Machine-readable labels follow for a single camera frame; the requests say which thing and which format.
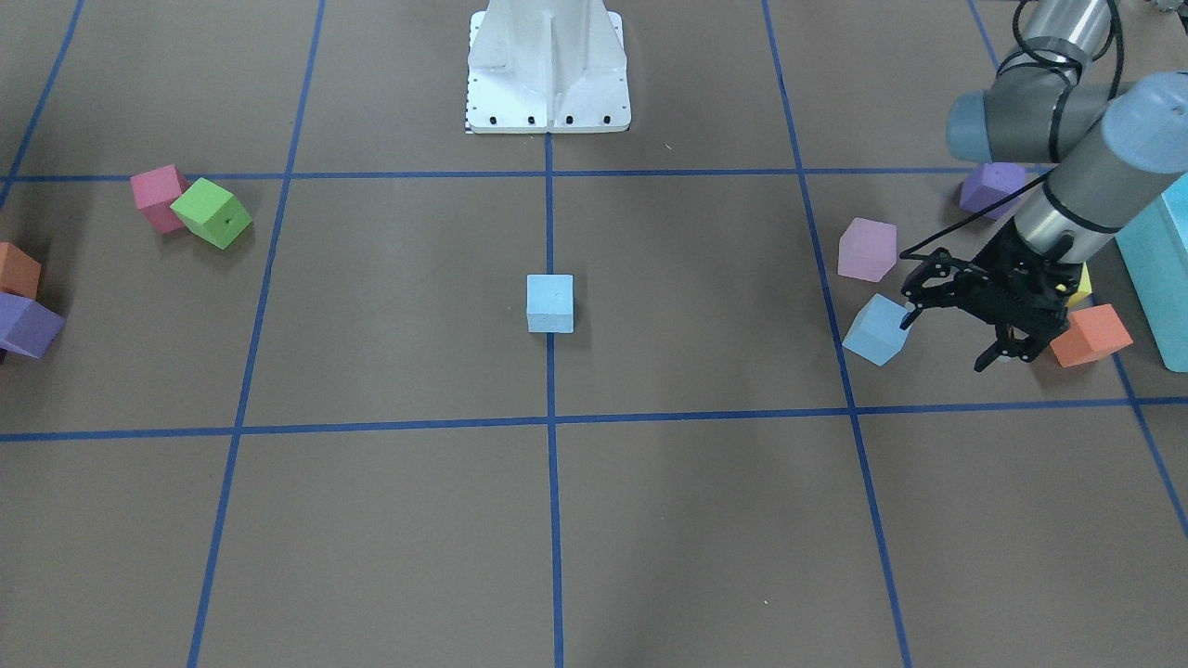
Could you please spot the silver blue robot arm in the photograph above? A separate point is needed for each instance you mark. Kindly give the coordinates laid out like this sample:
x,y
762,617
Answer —
x,y
1111,147

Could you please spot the yellow foam block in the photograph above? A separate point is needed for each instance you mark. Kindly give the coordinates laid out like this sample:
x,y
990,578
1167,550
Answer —
x,y
1083,290

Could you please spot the far purple foam block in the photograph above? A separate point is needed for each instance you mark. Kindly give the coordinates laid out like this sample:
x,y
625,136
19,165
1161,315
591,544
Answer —
x,y
27,327

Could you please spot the green foam block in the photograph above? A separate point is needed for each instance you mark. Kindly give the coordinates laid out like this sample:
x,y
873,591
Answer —
x,y
212,213

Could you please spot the near orange foam block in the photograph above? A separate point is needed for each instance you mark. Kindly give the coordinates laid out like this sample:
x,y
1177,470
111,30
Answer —
x,y
1093,334

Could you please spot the purple foam block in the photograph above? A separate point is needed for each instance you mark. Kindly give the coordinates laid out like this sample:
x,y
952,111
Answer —
x,y
992,188
27,327

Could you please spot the orange foam block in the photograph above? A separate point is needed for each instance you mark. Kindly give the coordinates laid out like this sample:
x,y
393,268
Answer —
x,y
20,273
1093,334

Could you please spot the far orange foam block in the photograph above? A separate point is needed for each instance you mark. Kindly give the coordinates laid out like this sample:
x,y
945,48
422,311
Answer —
x,y
20,273

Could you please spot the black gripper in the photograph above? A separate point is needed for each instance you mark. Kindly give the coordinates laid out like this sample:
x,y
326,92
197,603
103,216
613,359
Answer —
x,y
986,266

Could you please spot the far dark pink foam block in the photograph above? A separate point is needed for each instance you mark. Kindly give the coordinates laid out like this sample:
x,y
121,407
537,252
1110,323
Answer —
x,y
155,191

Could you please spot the cyan plastic bin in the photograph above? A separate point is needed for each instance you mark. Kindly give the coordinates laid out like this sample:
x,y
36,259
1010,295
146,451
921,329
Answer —
x,y
1154,253

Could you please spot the near pink foam block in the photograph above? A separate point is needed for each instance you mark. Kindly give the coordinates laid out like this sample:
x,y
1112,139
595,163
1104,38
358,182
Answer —
x,y
867,250

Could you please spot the near purple foam block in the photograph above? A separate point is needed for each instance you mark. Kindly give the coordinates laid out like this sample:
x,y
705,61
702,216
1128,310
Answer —
x,y
992,188

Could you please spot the light blue foam block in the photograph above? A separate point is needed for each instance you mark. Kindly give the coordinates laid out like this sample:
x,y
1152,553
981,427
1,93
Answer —
x,y
550,304
876,333

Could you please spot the white camera pedestal column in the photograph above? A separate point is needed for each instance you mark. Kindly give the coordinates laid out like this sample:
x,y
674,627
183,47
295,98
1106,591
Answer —
x,y
547,67

